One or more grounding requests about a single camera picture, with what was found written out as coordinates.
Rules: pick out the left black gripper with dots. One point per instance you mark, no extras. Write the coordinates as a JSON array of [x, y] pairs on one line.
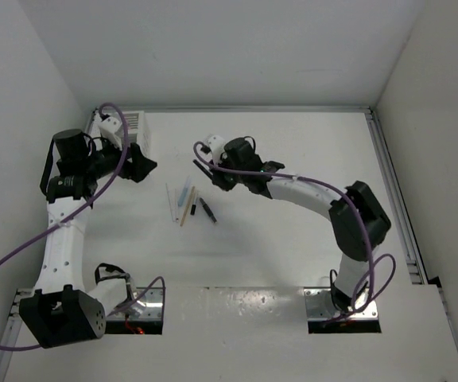
[[139, 165]]

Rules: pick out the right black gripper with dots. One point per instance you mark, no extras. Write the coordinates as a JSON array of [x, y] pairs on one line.
[[218, 179]]

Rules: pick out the dark green gold-tipped pen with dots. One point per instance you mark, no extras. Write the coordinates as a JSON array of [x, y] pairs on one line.
[[202, 168]]

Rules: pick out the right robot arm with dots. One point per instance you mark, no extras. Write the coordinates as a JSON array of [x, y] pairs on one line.
[[358, 221]]

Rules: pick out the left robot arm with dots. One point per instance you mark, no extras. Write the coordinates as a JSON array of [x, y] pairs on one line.
[[60, 311]]

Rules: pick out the gold makeup pencil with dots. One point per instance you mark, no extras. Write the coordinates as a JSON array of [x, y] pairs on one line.
[[188, 205]]

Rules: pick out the light blue makeup stick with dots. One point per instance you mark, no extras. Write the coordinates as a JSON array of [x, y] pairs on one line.
[[183, 192]]

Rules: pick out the white slatted organizer box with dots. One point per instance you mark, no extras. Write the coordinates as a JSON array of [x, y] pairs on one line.
[[139, 131]]

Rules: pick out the black concealer stick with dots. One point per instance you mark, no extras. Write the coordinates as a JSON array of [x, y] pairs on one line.
[[208, 210]]

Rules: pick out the clear tube black cap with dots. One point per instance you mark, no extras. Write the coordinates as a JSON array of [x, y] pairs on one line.
[[194, 204]]

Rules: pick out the thin white stick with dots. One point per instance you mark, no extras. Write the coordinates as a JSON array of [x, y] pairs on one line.
[[171, 204]]

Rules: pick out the thin white applicator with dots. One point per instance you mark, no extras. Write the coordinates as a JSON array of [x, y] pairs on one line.
[[176, 206]]

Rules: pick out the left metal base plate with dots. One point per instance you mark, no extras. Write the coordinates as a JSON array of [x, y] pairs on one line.
[[148, 309]]

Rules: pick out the metal base plate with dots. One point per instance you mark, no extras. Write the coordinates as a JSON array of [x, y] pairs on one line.
[[319, 307], [148, 309]]

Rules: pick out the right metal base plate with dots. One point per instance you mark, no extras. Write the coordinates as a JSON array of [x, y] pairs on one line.
[[319, 307]]

